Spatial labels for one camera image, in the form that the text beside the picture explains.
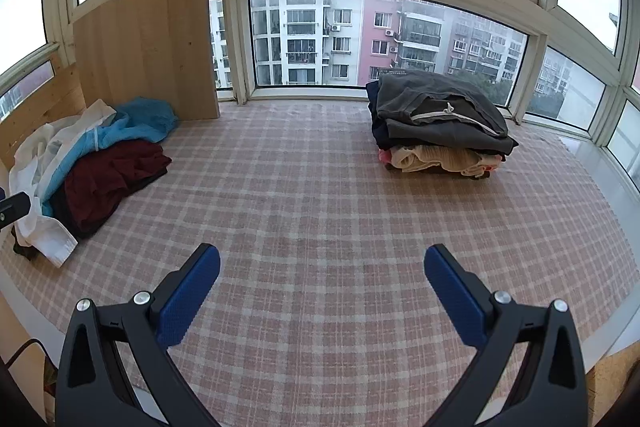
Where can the apartment buildings outside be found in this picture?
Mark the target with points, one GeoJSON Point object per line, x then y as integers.
{"type": "Point", "coordinates": [300, 37]}

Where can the beige folded garment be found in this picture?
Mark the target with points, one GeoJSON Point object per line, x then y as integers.
{"type": "Point", "coordinates": [430, 159]}

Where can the white shirt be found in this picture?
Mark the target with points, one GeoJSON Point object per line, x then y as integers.
{"type": "Point", "coordinates": [50, 237]}

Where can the maroon garment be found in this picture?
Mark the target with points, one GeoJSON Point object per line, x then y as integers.
{"type": "Point", "coordinates": [120, 172]}

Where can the blue garment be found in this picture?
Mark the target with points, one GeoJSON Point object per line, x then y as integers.
{"type": "Point", "coordinates": [140, 122]}

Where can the navy folded garment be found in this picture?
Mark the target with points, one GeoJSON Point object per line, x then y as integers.
{"type": "Point", "coordinates": [378, 132]}

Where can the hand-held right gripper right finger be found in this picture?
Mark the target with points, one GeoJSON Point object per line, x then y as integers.
{"type": "Point", "coordinates": [455, 292]}

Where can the grey pants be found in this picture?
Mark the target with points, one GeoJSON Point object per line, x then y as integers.
{"type": "Point", "coordinates": [440, 97]}

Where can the pink plaid cloth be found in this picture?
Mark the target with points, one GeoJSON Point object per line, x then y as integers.
{"type": "Point", "coordinates": [310, 187]}

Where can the wooden side panel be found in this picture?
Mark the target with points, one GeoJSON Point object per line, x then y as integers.
{"type": "Point", "coordinates": [45, 107]}

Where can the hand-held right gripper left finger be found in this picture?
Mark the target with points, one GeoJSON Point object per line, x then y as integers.
{"type": "Point", "coordinates": [192, 297]}

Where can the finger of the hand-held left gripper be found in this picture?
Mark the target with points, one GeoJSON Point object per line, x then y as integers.
{"type": "Point", "coordinates": [12, 207]}

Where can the light wooden board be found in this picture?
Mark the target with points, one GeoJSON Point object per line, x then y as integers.
{"type": "Point", "coordinates": [145, 47]}

